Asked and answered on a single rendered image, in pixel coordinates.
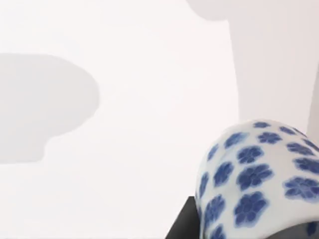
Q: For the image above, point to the white cup with blue flowers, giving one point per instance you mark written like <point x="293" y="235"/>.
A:
<point x="254" y="181"/>

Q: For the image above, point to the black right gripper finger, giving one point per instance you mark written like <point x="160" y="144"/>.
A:
<point x="186" y="220"/>

